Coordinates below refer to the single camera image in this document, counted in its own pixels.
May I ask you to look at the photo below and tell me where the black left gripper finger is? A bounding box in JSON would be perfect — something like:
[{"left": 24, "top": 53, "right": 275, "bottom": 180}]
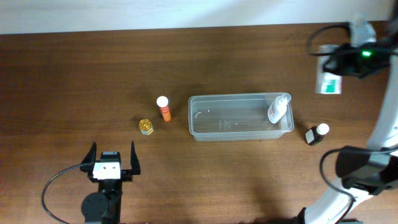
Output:
[
  {"left": 81, "top": 142, "right": 96, "bottom": 164},
  {"left": 130, "top": 141, "right": 141, "bottom": 175}
]

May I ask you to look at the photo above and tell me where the white green medicine box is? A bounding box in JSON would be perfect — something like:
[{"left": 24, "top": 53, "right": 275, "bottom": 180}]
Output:
[{"left": 315, "top": 56, "right": 342, "bottom": 95}]

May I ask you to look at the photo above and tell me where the dark bottle white cap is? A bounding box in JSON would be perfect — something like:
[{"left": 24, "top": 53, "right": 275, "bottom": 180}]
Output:
[{"left": 305, "top": 123, "right": 330, "bottom": 146}]

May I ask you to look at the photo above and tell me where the white spray bottle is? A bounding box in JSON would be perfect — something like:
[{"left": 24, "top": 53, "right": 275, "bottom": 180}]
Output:
[{"left": 267, "top": 93, "right": 291, "bottom": 124}]

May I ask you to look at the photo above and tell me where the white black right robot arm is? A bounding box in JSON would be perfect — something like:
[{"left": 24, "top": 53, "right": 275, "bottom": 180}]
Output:
[{"left": 291, "top": 4, "right": 397, "bottom": 223}]

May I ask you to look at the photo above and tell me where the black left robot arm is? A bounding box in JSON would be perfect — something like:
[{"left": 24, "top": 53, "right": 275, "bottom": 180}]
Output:
[{"left": 80, "top": 142, "right": 141, "bottom": 224}]

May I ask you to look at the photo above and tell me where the clear plastic container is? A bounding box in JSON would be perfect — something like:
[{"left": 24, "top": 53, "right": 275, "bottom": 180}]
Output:
[{"left": 188, "top": 93, "right": 294, "bottom": 141}]

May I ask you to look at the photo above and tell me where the small jar gold lid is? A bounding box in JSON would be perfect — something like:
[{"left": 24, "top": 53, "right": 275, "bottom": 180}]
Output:
[{"left": 139, "top": 119, "right": 154, "bottom": 136}]

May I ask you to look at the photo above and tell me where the orange tablet tube white cap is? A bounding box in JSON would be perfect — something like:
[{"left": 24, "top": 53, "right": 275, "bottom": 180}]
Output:
[{"left": 156, "top": 96, "right": 172, "bottom": 122}]

